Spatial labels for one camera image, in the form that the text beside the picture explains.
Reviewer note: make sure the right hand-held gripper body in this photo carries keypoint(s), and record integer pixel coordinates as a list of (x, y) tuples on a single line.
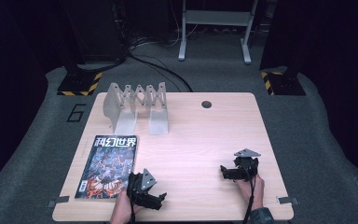
[(248, 153)]

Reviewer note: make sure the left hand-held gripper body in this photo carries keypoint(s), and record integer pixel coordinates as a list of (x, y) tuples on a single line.
[(147, 180)]

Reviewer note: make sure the dark illustrated magazine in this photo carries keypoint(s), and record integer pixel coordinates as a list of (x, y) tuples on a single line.
[(108, 168)]

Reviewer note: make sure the grey metal expandable book rack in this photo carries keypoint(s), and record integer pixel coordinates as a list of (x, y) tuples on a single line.
[(124, 104)]

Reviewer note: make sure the person's right hand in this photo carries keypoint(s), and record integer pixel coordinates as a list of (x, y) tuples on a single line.
[(258, 193)]

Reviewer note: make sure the person's left hand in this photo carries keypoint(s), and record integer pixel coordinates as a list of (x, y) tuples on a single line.
[(124, 208)]

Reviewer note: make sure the dark curtain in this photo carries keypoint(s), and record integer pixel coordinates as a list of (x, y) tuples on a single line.
[(338, 46), (9, 62)]

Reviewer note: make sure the black equipment cabinet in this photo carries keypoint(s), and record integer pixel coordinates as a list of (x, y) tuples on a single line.
[(96, 31)]

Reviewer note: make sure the grey metal table bracket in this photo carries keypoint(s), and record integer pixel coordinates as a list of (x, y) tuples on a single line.
[(57, 201), (287, 200)]

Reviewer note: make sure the white metal desk frame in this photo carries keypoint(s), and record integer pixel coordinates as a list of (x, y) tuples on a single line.
[(217, 18)]

